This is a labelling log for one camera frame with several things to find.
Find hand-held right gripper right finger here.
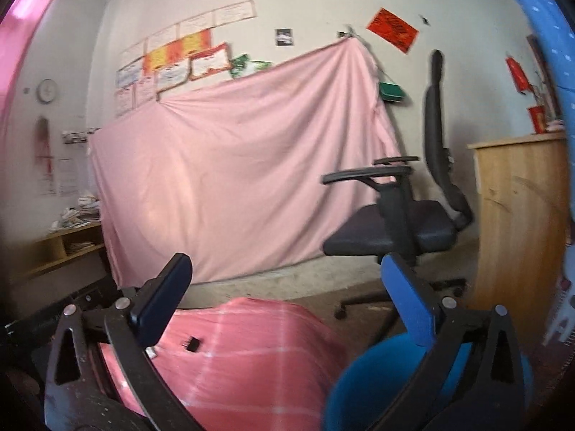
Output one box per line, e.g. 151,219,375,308
359,252,526,431

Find wooden cabinet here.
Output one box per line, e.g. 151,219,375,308
467,132,573,355

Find small red box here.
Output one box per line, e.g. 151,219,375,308
528,105,549,134

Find red hanging ornament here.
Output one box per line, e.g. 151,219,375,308
36,117,55,176

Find red wall poster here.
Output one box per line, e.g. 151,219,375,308
366,8,420,55

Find pink checked cloth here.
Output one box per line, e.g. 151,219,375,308
92,297,349,431

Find red hanging decoration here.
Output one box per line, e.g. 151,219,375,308
505,55,533,95

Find round wall clock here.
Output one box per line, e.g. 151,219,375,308
37,78,58,103

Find row of wall certificates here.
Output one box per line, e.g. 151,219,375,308
114,0,258,117

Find small wall rack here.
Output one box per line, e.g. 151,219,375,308
60,128,102,144

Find black office chair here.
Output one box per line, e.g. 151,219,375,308
321,49,474,319

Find blue plastic basin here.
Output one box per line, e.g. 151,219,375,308
323,332,535,431

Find white wall calendar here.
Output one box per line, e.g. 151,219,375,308
42,157,79,197

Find pink hanging sheet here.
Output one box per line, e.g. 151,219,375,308
87,38,403,290

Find low wooden shelf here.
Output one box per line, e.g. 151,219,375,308
9,222,109,279

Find green wall photos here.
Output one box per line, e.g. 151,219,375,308
230,54,272,78

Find stack of papers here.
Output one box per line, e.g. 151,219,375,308
49,193,103,230

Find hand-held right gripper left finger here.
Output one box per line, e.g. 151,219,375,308
42,252,203,431

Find blue printed curtain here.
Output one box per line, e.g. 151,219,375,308
489,0,575,369

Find green hanging brush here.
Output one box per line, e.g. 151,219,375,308
378,81,407,103

